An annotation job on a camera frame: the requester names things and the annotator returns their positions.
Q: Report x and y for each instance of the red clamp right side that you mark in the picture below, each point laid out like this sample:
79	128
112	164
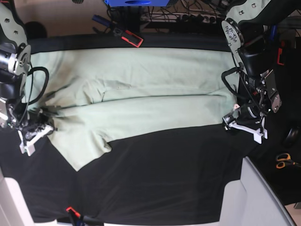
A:
282	53

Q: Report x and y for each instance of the red clamp bottom edge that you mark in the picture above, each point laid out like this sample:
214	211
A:
77	219

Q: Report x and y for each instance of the light green T-shirt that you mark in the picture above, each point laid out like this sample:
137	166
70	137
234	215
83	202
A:
96	96

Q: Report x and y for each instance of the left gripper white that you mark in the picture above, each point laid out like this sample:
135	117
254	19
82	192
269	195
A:
259	134

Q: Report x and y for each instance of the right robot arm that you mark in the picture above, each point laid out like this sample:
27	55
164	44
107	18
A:
15	67

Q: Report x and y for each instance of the white bin left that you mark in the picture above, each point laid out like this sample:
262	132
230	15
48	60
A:
13	208

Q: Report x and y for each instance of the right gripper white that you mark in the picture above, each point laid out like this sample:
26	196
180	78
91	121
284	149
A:
32	133

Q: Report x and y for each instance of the orange handled scissors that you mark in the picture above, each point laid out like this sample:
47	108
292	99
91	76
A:
284	160

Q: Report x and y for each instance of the black table cloth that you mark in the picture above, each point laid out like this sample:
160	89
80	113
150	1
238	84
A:
173	177

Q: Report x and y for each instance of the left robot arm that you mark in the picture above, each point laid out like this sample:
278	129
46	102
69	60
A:
250	28

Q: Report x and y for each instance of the black computer mouse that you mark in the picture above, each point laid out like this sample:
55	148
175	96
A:
291	137

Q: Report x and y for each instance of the blue box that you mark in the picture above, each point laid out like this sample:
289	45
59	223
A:
143	3

